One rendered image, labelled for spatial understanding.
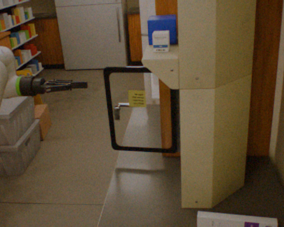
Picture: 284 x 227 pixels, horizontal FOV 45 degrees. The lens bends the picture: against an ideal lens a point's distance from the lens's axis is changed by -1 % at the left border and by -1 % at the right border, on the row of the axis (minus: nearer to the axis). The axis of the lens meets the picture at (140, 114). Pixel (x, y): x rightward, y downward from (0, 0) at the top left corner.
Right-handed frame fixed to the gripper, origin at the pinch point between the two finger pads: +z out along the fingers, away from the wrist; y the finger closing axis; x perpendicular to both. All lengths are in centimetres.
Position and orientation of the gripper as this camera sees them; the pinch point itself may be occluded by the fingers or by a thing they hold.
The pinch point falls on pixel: (79, 84)
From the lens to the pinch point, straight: 156.3
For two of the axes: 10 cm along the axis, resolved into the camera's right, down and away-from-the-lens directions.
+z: 9.9, -0.1, -1.2
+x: 0.6, 9.1, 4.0
